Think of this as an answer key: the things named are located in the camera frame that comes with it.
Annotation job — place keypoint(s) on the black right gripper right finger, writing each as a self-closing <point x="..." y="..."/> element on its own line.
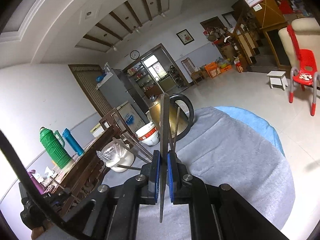
<point x="216" y="212"/>

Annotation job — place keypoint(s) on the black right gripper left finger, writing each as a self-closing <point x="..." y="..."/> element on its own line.
<point x="112" y="212"/>

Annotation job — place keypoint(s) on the dark chopstick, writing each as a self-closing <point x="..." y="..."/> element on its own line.
<point x="176" y="127"/>
<point x="165" y="136"/>
<point x="129" y="167"/>
<point x="134" y="142"/>

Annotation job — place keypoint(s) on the dark carved wooden bench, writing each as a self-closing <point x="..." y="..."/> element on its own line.
<point x="85" y="174"/>

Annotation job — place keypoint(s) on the grey table cloth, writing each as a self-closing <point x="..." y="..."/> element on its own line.
<point x="219" y="149"/>

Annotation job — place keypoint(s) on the green thermos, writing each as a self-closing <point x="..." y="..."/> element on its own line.
<point x="55" y="147"/>

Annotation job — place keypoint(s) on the white red bowl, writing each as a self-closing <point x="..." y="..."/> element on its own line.
<point x="148" y="134"/>

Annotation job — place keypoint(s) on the blue thermos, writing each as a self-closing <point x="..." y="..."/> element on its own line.
<point x="72" y="142"/>

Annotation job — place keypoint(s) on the white chest freezer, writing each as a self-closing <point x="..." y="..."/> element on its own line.
<point x="130" y="116"/>

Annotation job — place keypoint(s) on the golden electric kettle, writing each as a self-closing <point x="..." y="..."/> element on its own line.
<point x="185" y="121"/>

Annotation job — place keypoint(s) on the grey refrigerator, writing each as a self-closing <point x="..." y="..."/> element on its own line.
<point x="117" y="88"/>

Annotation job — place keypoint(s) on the wooden chair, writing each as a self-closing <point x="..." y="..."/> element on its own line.
<point x="194" y="73"/>

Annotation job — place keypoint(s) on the white small stool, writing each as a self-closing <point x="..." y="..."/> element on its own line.
<point x="277" y="78"/>

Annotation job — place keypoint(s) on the red plastic chair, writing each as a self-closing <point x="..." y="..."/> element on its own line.
<point x="307" y="73"/>

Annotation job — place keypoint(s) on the framed picture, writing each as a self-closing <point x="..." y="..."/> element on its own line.
<point x="185" y="37"/>

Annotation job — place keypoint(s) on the beige sofa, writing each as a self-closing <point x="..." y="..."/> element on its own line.
<point x="307" y="31"/>

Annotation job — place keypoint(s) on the round wall clock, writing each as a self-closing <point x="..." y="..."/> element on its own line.
<point x="134" y="54"/>

